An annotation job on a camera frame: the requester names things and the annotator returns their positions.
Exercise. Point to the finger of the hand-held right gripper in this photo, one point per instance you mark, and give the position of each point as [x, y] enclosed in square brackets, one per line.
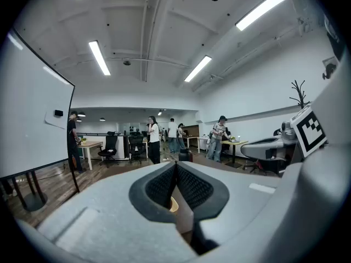
[260, 149]

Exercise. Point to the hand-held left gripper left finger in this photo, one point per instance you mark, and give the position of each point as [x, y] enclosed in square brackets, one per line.
[104, 218]

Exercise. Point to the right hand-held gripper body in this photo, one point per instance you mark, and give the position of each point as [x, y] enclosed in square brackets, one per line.
[308, 131]

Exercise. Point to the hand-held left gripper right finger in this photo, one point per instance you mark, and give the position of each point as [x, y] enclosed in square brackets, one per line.
[241, 199]

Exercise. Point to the large yellow square bowl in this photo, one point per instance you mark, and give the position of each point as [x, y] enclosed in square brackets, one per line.
[174, 205]

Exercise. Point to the black office chair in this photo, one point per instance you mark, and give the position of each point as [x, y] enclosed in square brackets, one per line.
[110, 144]
[136, 144]
[256, 166]

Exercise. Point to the yellow-topped desk with black base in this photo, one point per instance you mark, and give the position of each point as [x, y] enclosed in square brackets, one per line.
[233, 142]

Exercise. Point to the black coat rack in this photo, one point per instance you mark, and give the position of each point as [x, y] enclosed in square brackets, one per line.
[300, 97]

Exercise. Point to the brown-topped desk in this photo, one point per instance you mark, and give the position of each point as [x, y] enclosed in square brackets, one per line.
[190, 138]

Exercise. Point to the black thermos jug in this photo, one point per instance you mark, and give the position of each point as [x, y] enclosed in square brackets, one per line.
[185, 155]

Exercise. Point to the wooden desk with white legs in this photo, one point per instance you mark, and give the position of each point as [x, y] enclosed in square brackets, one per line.
[90, 144]

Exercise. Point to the ceiling tube light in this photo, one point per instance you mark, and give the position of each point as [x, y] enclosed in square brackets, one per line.
[198, 68]
[260, 10]
[99, 57]

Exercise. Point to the black whiteboard eraser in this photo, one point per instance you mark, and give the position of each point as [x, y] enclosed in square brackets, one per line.
[58, 113]

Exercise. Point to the white whiteboard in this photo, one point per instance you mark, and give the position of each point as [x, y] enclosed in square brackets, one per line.
[33, 105]

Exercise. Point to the round ceiling sensor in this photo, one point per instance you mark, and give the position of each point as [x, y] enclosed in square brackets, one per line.
[126, 63]

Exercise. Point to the black bird wall picture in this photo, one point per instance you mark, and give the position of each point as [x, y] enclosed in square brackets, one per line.
[329, 70]

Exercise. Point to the round black pedestal base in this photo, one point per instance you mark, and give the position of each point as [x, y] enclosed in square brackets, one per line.
[34, 203]

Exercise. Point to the dark wall poster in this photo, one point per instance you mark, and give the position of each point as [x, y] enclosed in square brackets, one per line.
[334, 37]

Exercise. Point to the white wall-mounted fixture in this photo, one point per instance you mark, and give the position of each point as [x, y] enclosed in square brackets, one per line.
[305, 25]

